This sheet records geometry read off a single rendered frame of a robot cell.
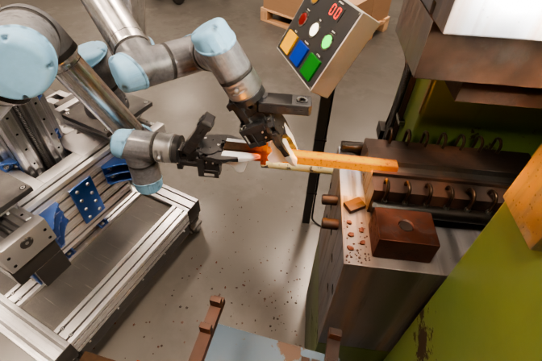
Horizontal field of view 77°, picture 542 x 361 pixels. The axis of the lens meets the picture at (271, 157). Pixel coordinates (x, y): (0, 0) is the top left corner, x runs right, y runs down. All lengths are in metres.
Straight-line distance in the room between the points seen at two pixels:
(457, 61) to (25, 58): 0.72
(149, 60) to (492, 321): 0.73
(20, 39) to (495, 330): 0.88
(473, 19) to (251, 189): 1.71
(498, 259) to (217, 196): 1.65
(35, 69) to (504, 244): 0.82
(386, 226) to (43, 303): 1.35
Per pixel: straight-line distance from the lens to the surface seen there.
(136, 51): 0.72
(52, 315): 1.65
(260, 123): 0.73
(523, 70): 0.68
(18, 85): 0.76
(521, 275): 0.60
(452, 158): 0.96
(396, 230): 0.75
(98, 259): 1.71
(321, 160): 0.81
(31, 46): 0.73
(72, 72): 0.91
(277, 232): 1.90
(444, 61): 0.63
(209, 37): 0.65
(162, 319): 1.73
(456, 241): 0.88
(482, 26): 0.56
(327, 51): 1.14
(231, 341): 0.91
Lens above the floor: 1.55
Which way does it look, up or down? 43 degrees down
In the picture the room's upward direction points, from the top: 2 degrees clockwise
